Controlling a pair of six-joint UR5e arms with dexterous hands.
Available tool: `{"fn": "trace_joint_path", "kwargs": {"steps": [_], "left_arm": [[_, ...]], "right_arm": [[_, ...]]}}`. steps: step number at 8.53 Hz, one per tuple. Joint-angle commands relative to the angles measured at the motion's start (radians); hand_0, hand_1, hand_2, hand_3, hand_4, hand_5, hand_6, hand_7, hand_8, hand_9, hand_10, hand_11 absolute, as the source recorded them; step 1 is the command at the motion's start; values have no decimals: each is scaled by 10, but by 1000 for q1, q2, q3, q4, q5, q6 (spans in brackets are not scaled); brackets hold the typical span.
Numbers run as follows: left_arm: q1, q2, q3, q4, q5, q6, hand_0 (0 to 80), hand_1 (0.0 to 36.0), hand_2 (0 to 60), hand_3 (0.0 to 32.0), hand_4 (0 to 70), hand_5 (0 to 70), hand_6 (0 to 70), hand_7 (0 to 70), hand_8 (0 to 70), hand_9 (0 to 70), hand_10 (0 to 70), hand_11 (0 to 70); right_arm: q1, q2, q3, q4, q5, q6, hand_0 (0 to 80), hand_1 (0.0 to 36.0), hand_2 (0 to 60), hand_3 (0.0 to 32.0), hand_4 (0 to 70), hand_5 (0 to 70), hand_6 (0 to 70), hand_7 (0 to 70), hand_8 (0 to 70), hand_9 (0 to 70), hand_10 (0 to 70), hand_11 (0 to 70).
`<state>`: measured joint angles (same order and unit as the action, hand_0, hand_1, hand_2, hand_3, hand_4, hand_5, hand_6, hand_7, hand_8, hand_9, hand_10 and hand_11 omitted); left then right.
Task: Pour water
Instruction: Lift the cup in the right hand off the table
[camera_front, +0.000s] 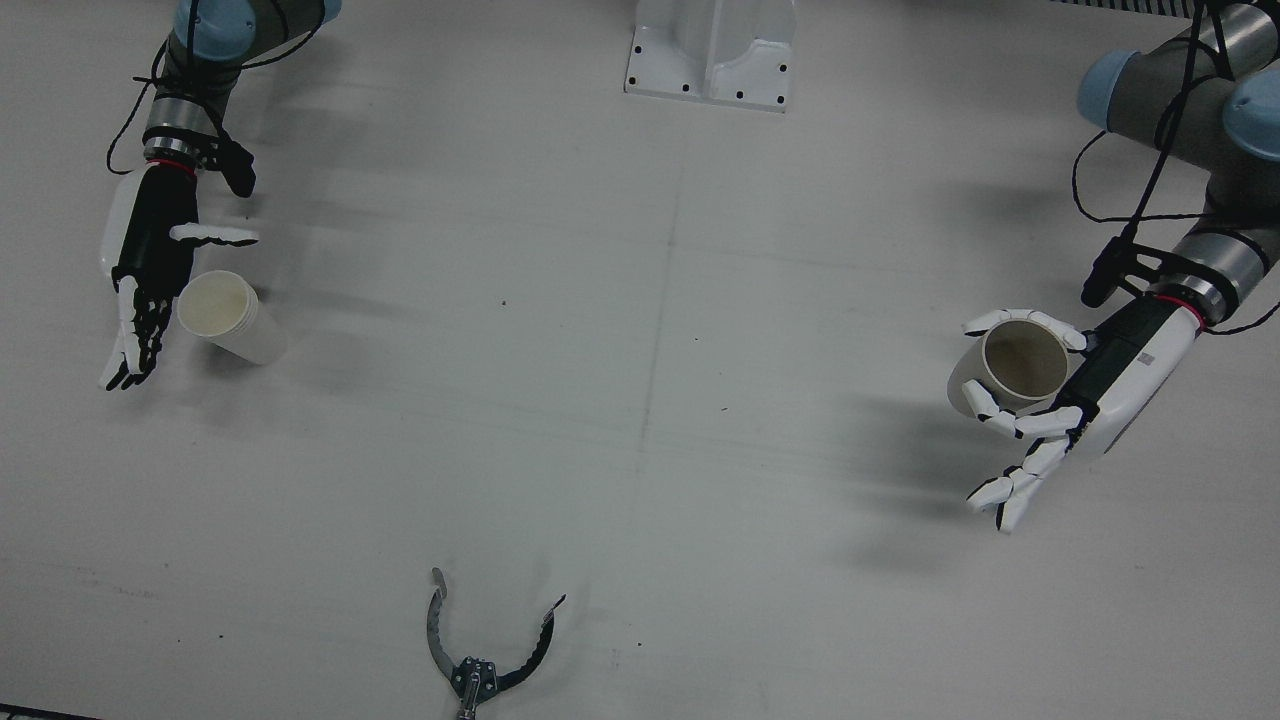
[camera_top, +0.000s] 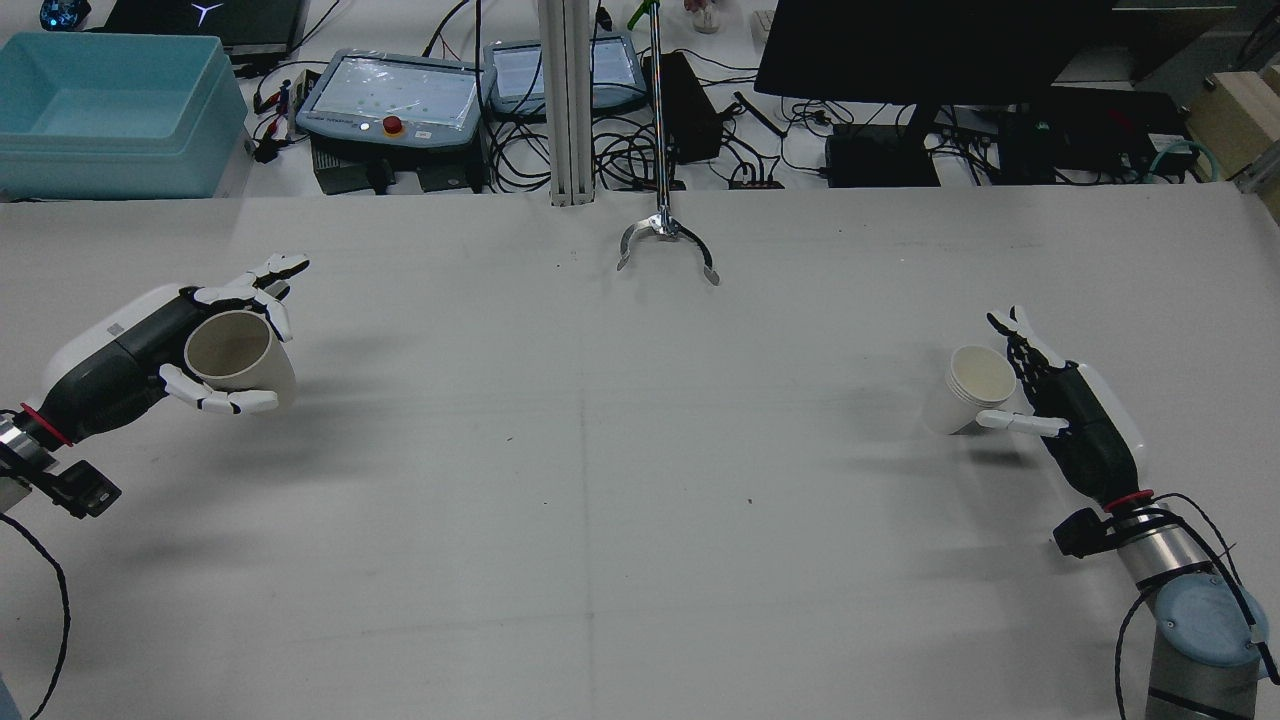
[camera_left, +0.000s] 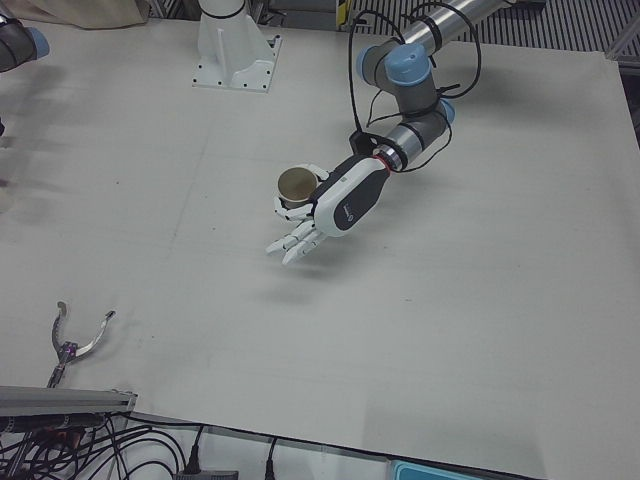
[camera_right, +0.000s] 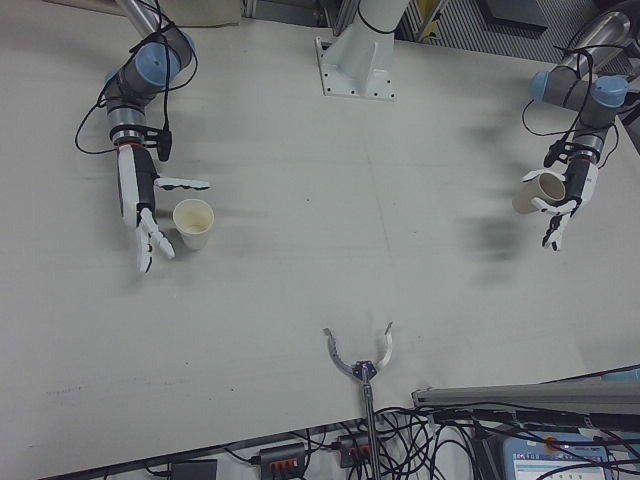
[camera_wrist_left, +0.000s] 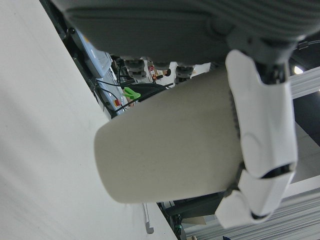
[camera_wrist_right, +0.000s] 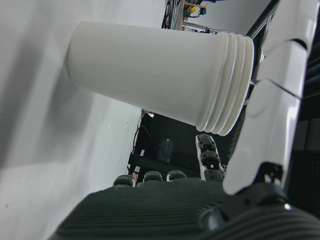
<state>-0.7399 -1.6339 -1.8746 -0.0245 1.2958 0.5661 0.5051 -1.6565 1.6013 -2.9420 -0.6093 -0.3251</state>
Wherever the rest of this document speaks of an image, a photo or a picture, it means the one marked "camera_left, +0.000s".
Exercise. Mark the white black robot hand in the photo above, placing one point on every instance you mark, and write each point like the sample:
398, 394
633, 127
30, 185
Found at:
350, 200

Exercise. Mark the beige paper cup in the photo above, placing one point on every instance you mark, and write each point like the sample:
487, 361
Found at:
296, 184

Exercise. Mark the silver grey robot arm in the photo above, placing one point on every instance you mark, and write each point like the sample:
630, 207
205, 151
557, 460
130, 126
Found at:
415, 95

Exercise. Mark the large white table sheet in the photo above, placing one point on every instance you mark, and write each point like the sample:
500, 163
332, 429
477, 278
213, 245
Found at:
450, 350

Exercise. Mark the yellow black hazard label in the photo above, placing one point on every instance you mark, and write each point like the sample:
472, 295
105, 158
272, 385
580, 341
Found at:
342, 12

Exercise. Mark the grey ribbed panel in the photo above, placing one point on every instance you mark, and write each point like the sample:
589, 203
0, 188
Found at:
560, 27

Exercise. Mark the blue plastic box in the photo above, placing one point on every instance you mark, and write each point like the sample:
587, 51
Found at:
435, 472

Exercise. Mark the black power strip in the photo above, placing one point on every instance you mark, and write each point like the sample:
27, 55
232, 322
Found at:
205, 475

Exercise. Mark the forked metal flex strip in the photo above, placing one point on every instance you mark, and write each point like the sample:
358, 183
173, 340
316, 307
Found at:
70, 351

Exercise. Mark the beige cloth bag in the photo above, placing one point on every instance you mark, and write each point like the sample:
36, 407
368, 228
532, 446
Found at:
75, 12

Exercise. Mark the black metal bar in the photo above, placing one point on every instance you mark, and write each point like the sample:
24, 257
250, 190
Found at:
30, 422

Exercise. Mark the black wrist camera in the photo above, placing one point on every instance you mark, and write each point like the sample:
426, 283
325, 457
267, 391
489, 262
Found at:
361, 142

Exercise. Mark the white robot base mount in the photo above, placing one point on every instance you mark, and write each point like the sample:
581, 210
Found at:
225, 50

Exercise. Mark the aluminium frame corner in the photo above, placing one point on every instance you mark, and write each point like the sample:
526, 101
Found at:
625, 47

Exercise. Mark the aluminium extrusion rail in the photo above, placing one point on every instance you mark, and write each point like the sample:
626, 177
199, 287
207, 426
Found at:
60, 397

